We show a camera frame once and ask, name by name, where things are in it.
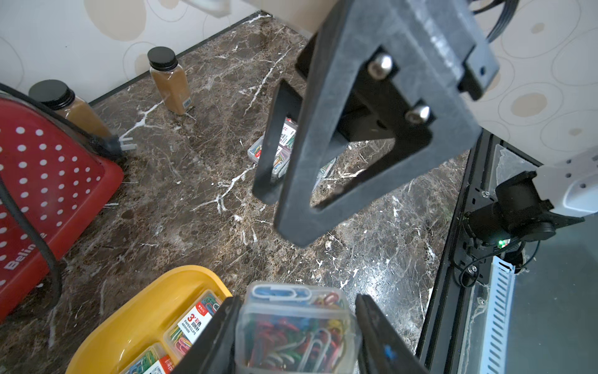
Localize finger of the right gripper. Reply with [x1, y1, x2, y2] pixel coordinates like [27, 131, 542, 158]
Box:
[274, 1, 499, 247]
[252, 79, 303, 205]

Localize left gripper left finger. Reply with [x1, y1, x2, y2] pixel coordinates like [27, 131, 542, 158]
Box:
[172, 296, 242, 374]

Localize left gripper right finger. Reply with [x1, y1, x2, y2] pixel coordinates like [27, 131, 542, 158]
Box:
[355, 294, 428, 374]

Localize paper clip box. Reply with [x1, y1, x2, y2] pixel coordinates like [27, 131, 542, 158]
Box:
[246, 135, 281, 165]
[164, 289, 222, 359]
[279, 118, 297, 151]
[235, 281, 362, 373]
[120, 343, 174, 374]

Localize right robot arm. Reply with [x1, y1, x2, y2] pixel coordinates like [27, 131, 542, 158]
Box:
[253, 1, 597, 246]

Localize yellow storage tray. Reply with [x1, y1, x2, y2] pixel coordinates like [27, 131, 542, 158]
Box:
[66, 265, 232, 373]

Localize right spice jar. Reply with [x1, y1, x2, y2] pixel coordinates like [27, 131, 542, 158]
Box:
[147, 47, 192, 115]

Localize spice jar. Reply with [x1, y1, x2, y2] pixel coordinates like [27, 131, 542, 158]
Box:
[28, 79, 112, 138]
[147, 47, 192, 115]

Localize left spice jar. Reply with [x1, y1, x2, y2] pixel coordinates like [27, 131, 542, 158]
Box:
[28, 79, 112, 138]

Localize red toaster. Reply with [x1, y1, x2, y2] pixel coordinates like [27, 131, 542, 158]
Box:
[1, 92, 124, 321]

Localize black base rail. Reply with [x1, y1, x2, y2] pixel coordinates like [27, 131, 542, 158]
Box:
[415, 130, 520, 374]

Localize black toaster power cord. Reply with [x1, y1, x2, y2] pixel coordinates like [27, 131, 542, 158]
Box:
[0, 82, 140, 309]

